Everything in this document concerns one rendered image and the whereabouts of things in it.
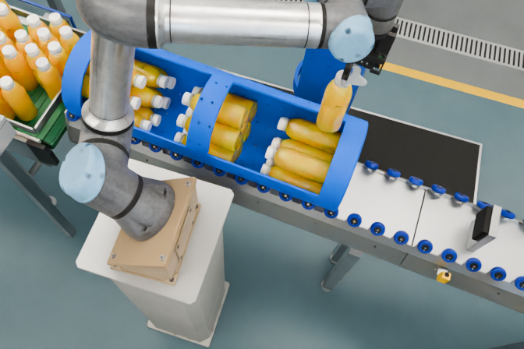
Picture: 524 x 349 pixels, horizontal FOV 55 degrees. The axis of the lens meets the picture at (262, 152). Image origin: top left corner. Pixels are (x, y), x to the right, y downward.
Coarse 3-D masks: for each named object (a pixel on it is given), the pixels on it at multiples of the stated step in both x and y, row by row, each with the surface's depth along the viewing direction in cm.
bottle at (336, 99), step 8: (328, 88) 123; (336, 88) 122; (344, 88) 122; (328, 96) 124; (336, 96) 122; (344, 96) 122; (320, 104) 130; (328, 104) 125; (336, 104) 124; (344, 104) 124; (320, 112) 130; (328, 112) 127; (336, 112) 127; (344, 112) 128; (320, 120) 132; (328, 120) 130; (336, 120) 129; (320, 128) 134; (328, 128) 132; (336, 128) 133
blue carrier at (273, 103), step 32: (160, 64) 163; (192, 64) 146; (64, 96) 147; (224, 96) 139; (256, 96) 159; (288, 96) 144; (160, 128) 164; (192, 128) 140; (256, 128) 164; (352, 128) 138; (224, 160) 143; (256, 160) 161; (352, 160) 134; (288, 192) 145; (320, 192) 138
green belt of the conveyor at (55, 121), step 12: (36, 96) 174; (60, 108) 173; (36, 120) 170; (48, 120) 170; (60, 120) 171; (24, 132) 168; (36, 132) 168; (48, 132) 168; (60, 132) 170; (48, 144) 172
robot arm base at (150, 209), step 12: (144, 180) 114; (156, 180) 118; (144, 192) 112; (156, 192) 114; (168, 192) 116; (132, 204) 110; (144, 204) 111; (156, 204) 113; (168, 204) 115; (120, 216) 110; (132, 216) 111; (144, 216) 112; (156, 216) 113; (168, 216) 114; (132, 228) 113; (144, 228) 114; (156, 228) 113; (144, 240) 116
